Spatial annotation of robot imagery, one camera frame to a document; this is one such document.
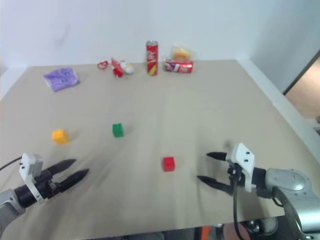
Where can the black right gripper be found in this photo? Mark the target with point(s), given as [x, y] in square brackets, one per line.
[237, 176]

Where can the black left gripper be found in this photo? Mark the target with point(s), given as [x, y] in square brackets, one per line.
[46, 183]

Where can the yellow toy block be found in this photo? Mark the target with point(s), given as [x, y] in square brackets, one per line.
[60, 137]

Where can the red toy block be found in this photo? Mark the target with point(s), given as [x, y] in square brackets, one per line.
[168, 164]

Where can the green toy block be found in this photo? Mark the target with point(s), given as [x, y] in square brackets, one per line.
[117, 130]

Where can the orange strip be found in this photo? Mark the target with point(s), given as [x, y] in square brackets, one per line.
[207, 233]

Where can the dark grey rounded part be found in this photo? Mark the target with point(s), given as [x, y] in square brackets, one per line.
[262, 225]

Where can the beige tablecloth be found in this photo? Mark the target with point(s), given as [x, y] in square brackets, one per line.
[155, 107]

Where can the purple tissue pack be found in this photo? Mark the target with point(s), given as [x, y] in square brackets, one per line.
[62, 78]

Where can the short red soda can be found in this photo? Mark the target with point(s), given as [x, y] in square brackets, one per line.
[178, 66]

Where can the red and white toy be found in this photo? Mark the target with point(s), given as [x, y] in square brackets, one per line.
[121, 67]

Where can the brown wooden panel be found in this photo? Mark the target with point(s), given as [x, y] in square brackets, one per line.
[306, 95]

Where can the bread in clear wrapper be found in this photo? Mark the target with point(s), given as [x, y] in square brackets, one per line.
[180, 53]

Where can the tall red soda can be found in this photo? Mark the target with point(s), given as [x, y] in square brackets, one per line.
[152, 58]

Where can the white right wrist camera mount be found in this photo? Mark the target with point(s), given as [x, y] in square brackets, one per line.
[241, 156]

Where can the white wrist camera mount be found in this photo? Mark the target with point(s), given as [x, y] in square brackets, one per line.
[28, 165]
[241, 156]

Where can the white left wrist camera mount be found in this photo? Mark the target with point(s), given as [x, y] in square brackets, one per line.
[28, 165]

